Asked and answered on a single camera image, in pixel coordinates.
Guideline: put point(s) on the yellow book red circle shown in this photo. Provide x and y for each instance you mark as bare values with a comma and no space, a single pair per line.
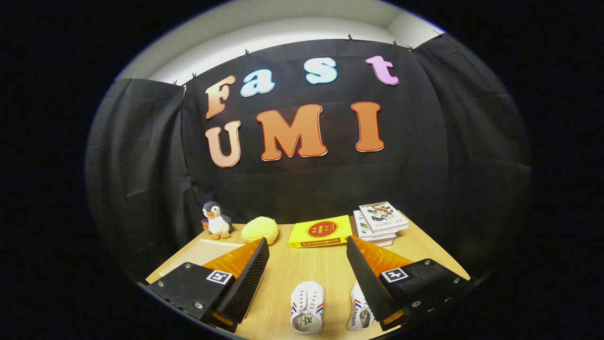
321,229

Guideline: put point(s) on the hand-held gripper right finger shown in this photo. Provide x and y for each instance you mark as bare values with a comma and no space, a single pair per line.
368,283

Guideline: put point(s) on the white canvas shoe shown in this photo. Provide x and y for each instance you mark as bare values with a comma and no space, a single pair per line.
306,302
359,311

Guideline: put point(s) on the penguin plush toy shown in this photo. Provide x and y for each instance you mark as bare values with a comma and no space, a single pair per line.
217,224

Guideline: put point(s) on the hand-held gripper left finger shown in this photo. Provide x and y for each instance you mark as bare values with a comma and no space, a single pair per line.
245,283

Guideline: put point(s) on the cream fabric storage box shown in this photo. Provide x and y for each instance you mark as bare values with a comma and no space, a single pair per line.
198,255

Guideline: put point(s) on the yellow round plush bun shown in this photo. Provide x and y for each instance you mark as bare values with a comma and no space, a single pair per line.
259,230

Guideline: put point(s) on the black backdrop cloth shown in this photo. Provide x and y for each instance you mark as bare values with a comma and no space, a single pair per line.
330,189

